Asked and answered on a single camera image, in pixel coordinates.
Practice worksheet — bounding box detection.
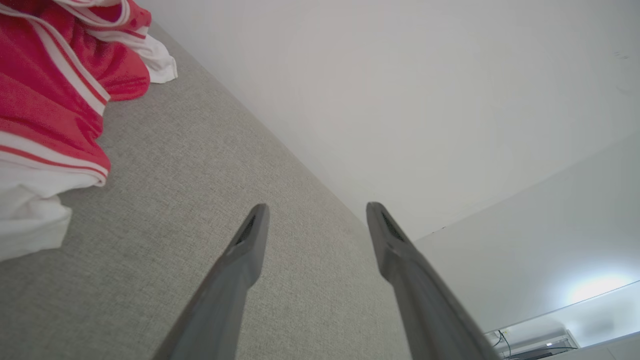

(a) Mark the white air conditioner unit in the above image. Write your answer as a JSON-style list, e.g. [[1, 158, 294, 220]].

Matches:
[[487, 327, 581, 360]]

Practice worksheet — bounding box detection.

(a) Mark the thin black wall cable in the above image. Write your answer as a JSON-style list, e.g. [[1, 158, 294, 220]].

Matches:
[[494, 330, 512, 359]]

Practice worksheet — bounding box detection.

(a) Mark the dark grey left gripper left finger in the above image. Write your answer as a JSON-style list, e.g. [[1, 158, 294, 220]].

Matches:
[[152, 202, 271, 360]]

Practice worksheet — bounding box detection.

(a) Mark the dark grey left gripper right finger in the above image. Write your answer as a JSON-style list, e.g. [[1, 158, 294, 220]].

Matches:
[[366, 201, 502, 360]]

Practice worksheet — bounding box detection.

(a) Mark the red and white shirt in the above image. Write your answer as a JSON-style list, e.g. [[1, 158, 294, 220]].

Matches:
[[0, 0, 179, 262]]

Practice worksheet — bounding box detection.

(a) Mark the grey fabric sofa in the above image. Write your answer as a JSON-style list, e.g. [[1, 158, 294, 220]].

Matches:
[[0, 22, 413, 360]]

